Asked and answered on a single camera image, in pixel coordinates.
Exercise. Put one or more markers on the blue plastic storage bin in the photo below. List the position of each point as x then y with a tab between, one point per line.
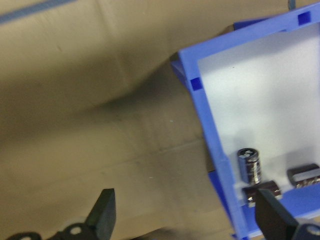
212	125

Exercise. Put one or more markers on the black cylindrical capacitor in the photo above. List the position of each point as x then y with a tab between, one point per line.
250	166
303	175
271	188

